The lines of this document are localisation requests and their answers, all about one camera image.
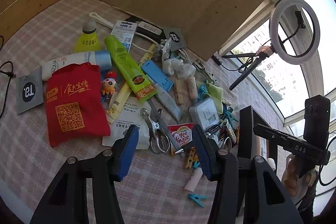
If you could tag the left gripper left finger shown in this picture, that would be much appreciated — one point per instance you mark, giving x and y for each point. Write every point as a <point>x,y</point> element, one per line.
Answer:
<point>65,200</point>

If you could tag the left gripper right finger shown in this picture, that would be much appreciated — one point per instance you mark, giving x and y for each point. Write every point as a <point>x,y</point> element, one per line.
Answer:
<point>266,200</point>

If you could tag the person right hand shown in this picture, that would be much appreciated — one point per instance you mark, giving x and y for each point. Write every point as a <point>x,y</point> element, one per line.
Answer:
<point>289,178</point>

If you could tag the black tray with cork bottom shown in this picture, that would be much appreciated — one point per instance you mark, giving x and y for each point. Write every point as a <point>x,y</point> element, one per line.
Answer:
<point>249,144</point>

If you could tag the teal clothespin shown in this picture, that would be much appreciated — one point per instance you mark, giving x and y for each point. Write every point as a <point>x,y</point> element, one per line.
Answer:
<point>197,198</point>

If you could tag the pink small bottle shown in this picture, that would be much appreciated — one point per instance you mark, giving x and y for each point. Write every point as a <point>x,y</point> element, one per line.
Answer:
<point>194,180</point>

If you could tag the red fabric pouch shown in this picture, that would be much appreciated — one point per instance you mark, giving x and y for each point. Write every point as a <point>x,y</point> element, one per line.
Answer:
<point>73,104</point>

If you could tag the metal nail file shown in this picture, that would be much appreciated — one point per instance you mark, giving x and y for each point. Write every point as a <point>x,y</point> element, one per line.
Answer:
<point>177,150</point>

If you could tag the silver tin box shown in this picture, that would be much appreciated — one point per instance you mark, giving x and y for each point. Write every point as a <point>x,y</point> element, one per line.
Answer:
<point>205,114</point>

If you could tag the coffee mate sachet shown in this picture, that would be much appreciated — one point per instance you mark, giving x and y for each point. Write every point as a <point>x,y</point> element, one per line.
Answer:
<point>182,133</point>

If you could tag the white shower cap sachet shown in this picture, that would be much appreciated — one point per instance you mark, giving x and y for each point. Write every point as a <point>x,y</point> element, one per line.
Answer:
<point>128,116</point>

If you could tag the small metal clip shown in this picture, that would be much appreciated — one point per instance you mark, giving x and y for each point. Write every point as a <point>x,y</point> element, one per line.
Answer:
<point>159,142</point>

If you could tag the green cloth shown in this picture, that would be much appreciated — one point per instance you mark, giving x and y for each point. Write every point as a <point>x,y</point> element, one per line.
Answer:
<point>216,94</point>

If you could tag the grey t9 card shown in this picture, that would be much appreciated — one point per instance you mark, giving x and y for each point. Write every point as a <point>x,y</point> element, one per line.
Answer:
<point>176,36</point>
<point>29,91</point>

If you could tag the cartoon figure toy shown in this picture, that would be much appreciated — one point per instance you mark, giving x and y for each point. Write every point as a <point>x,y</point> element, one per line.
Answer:
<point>108,85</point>

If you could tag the green tube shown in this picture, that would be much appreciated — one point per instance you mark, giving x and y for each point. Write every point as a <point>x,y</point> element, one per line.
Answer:
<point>132,73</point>

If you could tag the large metal clip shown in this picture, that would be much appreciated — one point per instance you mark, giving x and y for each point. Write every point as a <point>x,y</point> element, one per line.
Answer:
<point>200,67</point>

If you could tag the wooden clothespin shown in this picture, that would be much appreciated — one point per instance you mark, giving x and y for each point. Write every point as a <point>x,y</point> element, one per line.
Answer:
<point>178,92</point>

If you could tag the white aqua tube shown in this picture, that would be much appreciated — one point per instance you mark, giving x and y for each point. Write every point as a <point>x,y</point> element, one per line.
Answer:
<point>100,58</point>

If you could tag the blue plastic card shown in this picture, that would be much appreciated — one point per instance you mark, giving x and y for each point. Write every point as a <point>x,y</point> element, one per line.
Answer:
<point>156,74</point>

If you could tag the yellow shuttlecock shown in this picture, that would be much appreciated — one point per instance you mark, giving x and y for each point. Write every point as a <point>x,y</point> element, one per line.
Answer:
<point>88,40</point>

